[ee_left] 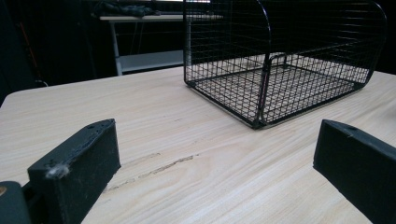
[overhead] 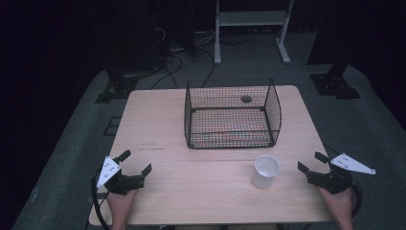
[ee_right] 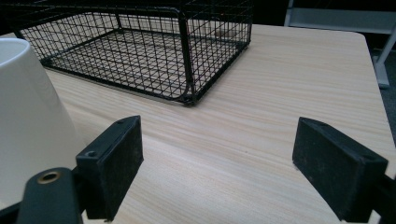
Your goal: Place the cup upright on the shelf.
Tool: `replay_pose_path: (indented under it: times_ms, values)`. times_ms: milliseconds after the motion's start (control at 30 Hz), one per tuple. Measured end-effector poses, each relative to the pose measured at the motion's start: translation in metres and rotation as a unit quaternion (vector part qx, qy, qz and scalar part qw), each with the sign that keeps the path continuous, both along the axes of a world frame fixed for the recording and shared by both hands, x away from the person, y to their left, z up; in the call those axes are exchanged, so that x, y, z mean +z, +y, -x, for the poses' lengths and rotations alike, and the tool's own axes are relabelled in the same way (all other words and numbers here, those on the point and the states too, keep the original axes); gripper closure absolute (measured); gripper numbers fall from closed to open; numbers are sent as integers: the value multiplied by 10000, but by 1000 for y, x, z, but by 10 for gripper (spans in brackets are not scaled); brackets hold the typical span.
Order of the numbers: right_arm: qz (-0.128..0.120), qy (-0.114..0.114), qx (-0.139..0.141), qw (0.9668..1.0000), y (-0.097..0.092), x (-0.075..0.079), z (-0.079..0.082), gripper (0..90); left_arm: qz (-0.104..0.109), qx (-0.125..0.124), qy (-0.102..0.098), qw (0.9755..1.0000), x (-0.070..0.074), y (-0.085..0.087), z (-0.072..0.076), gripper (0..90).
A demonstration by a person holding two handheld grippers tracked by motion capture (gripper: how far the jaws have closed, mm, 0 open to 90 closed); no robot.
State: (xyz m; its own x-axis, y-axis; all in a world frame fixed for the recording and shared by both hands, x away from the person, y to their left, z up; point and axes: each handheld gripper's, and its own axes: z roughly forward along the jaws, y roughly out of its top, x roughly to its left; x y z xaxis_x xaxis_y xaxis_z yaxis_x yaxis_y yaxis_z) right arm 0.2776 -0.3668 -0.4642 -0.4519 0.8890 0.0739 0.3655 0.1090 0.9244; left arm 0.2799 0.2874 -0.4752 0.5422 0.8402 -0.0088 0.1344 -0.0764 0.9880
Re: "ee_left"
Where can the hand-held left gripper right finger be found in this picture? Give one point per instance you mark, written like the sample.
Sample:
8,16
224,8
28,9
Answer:
358,165

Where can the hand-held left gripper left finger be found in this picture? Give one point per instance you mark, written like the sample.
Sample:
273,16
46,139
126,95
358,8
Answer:
79,168

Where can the dark cloth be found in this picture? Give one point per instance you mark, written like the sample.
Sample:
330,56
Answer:
124,9

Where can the white metal frame table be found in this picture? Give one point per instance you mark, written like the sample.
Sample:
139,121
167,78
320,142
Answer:
146,60

